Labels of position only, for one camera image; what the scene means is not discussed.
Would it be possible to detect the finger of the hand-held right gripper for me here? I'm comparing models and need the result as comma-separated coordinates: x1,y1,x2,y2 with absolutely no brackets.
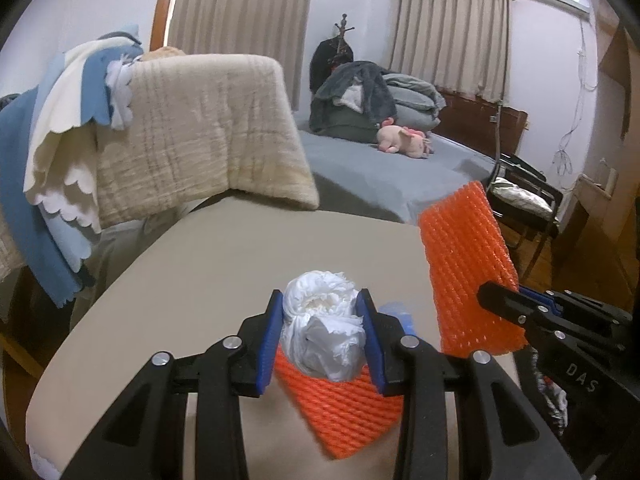
476,281,554,337
517,286,633,324

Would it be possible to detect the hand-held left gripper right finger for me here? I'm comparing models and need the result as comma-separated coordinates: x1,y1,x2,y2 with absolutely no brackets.
355,287,573,480

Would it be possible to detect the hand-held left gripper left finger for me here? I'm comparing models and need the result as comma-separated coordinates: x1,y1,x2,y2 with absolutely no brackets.
82,289,286,480

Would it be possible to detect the blue plastic bag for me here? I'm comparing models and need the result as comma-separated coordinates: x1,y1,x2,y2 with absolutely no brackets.
377,301,417,336

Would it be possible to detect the white plastic bag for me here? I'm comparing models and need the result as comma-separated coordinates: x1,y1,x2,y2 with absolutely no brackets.
278,270,366,382

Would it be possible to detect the striped patterned cloth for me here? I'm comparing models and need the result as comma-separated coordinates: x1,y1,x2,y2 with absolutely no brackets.
535,375,570,438

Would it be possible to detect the wooden desk with shelf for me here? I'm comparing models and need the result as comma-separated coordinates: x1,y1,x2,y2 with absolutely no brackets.
552,15,640,311

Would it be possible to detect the pale seat cushion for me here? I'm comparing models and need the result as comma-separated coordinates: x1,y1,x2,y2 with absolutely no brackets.
492,185,558,221

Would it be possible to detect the black folding chair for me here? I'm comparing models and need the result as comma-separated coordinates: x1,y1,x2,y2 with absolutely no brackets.
487,102,563,281

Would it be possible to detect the bed with grey sheet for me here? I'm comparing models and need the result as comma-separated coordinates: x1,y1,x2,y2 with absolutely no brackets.
292,112,501,226

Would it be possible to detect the grey cloth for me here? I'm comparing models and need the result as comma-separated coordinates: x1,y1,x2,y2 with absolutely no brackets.
75,200,221,311

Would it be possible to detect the dark wooden headboard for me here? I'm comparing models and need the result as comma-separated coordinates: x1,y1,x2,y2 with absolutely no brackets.
435,87,530,158

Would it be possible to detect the pink plush toy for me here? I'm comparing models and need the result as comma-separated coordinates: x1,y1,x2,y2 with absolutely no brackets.
376,117,435,160

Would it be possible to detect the dark grey pillow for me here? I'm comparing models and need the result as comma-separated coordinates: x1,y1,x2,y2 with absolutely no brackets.
309,97,388,143

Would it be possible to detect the beige quilt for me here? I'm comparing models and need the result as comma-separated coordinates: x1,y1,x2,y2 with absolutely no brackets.
0,52,321,281

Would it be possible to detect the folded grey duvet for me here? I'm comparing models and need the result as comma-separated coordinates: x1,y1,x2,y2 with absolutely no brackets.
382,72,447,133

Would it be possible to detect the white scalloped cloth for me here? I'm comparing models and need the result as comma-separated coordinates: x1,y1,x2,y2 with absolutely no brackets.
30,57,136,233

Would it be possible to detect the white garment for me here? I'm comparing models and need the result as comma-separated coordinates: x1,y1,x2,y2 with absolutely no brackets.
340,82,366,113

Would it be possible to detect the dark grey fleece blanket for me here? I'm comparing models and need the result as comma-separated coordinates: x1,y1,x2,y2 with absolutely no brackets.
315,61,396,126

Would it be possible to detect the beige curtain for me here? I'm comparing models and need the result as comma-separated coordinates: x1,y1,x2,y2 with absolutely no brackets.
389,0,511,106
167,0,316,111

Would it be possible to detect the dark blue cloth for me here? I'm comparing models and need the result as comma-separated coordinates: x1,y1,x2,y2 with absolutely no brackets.
0,92,93,308

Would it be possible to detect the black hanging coat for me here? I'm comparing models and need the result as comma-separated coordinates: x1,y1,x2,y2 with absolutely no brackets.
310,39,356,96

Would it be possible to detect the light blue cloth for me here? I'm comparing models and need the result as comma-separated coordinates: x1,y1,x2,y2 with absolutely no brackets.
42,24,143,126

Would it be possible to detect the wooden coat rack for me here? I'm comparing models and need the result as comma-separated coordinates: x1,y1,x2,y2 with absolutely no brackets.
332,12,357,56

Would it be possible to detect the cream cloth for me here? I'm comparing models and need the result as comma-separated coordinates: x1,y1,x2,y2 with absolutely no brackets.
24,42,141,206

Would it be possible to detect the wooden chair frame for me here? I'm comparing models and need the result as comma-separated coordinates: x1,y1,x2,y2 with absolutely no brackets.
0,270,46,381

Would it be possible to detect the white wall cable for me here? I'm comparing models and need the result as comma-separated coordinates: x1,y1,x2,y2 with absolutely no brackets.
552,20,601,176

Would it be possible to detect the wooden door frame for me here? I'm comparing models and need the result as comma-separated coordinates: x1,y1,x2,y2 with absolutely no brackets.
150,0,188,53

